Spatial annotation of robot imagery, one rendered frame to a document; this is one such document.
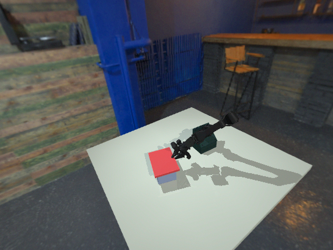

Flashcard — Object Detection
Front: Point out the blue open box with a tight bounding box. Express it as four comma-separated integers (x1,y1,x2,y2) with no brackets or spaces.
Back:
157,172,176,184

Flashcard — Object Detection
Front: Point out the red rectangular lid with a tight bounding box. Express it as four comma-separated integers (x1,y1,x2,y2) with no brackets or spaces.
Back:
148,147,180,178

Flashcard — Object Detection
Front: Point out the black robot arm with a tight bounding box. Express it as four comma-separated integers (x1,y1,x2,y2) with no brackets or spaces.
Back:
176,111,239,148

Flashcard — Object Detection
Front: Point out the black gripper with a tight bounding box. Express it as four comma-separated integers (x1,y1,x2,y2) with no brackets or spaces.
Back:
171,141,191,160

